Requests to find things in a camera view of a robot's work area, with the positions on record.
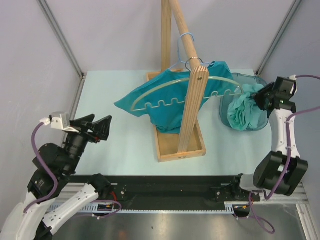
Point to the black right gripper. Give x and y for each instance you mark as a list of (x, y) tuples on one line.
[(259, 95)]

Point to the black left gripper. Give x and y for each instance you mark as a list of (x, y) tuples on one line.
[(101, 127)]

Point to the light teal t shirt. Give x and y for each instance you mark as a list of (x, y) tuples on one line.
[(243, 114)]

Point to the dark teal t shirt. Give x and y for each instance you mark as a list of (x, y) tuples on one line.
[(168, 120)]

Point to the pale green plastic hanger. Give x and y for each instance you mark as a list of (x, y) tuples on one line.
[(171, 87)]

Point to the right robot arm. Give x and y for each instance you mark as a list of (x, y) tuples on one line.
[(281, 171)]

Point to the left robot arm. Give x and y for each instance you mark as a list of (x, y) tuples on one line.
[(29, 220)]

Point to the translucent teal plastic bin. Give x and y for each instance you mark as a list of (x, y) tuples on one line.
[(226, 100)]

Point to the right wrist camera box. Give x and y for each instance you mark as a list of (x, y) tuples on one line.
[(293, 77)]

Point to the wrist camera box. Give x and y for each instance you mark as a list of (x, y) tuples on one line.
[(293, 77), (59, 121)]

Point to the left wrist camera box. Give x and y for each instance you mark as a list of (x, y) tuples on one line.
[(59, 121)]

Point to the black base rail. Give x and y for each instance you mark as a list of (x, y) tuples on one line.
[(204, 190)]

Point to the white slotted cable duct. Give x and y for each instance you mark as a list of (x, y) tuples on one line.
[(104, 208)]

